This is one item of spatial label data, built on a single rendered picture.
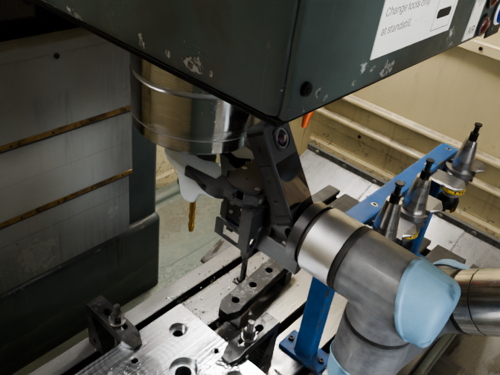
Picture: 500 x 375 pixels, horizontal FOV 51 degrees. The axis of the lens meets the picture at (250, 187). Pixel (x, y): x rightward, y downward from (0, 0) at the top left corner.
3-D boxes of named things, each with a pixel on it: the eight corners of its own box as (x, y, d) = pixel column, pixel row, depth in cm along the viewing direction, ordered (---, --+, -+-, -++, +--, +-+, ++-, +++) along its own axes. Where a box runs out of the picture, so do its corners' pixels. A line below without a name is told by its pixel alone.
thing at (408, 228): (420, 230, 94) (422, 226, 94) (406, 242, 91) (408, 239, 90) (386, 211, 98) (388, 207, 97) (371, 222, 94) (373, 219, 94)
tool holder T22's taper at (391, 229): (380, 220, 92) (390, 189, 88) (402, 234, 90) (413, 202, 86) (364, 229, 89) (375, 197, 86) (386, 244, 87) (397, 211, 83)
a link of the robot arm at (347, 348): (419, 371, 63) (451, 310, 57) (359, 422, 57) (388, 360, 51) (369, 328, 68) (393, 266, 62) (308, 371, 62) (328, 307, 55)
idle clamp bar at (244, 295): (297, 273, 126) (302, 252, 122) (229, 339, 108) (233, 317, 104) (280, 263, 128) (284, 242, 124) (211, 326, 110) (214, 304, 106)
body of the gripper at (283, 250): (207, 229, 64) (285, 285, 58) (214, 170, 59) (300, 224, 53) (250, 205, 69) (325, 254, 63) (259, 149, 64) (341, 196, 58)
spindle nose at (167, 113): (196, 82, 73) (202, -7, 66) (290, 126, 65) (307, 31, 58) (101, 117, 62) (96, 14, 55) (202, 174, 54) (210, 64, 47)
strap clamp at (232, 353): (272, 357, 105) (284, 306, 97) (227, 399, 96) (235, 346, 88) (260, 347, 107) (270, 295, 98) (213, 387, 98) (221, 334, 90)
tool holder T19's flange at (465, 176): (452, 166, 116) (455, 156, 115) (477, 179, 113) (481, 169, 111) (437, 174, 112) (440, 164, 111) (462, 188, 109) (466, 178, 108)
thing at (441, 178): (469, 185, 109) (469, 182, 108) (458, 195, 105) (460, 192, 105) (437, 171, 112) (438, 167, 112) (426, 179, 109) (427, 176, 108)
